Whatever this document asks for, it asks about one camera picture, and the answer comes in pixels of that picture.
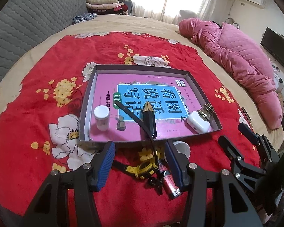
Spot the white bottle cap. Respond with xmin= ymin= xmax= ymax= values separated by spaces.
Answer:
xmin=164 ymin=140 xmax=191 ymax=162

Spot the small glass jar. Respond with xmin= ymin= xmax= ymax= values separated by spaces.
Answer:
xmin=197 ymin=103 xmax=214 ymax=122

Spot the pink children's book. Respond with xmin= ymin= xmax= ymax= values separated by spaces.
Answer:
xmin=89 ymin=73 xmax=202 ymax=142

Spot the grey quilted headboard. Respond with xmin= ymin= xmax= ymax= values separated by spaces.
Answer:
xmin=0 ymin=0 xmax=87 ymax=82

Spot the black hair clip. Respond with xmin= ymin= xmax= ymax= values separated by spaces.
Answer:
xmin=148 ymin=177 xmax=163 ymax=195

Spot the red lighter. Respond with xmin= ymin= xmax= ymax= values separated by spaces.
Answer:
xmin=159 ymin=160 xmax=182 ymax=199

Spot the pink quilt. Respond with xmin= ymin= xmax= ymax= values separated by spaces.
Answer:
xmin=179 ymin=17 xmax=283 ymax=130

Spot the black gold pointed case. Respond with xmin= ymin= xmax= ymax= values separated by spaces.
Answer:
xmin=143 ymin=101 xmax=157 ymax=139

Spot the black yellow wrist watch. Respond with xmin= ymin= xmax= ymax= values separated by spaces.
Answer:
xmin=112 ymin=100 xmax=159 ymax=179

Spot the black television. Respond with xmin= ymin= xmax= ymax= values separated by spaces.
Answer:
xmin=260 ymin=27 xmax=284 ymax=67

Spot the white earbuds case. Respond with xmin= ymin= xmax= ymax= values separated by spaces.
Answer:
xmin=186 ymin=111 xmax=211 ymax=134

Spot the blue patterned cloth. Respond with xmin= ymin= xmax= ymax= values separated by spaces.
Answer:
xmin=72 ymin=13 xmax=97 ymax=25

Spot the white pill bottle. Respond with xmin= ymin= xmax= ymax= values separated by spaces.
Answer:
xmin=93 ymin=105 xmax=110 ymax=131

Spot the beige bed sheet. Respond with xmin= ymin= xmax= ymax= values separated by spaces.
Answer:
xmin=0 ymin=15 xmax=284 ymax=150

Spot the folded clothes pile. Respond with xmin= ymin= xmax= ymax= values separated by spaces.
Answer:
xmin=86 ymin=0 xmax=133 ymax=15

